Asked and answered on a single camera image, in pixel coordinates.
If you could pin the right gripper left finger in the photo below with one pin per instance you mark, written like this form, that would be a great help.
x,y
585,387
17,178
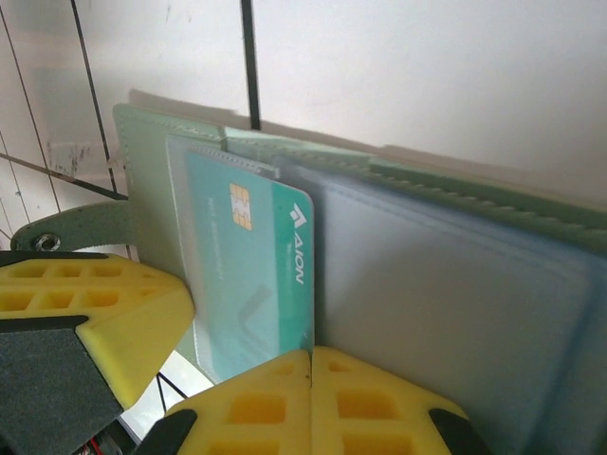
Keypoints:
x,y
256,417

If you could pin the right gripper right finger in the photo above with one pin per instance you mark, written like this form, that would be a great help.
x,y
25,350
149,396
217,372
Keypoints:
x,y
379,417

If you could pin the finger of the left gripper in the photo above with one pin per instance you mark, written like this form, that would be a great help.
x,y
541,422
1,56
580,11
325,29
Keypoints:
x,y
52,360

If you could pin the teal AION chip card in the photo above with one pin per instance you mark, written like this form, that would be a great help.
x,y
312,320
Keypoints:
x,y
265,265

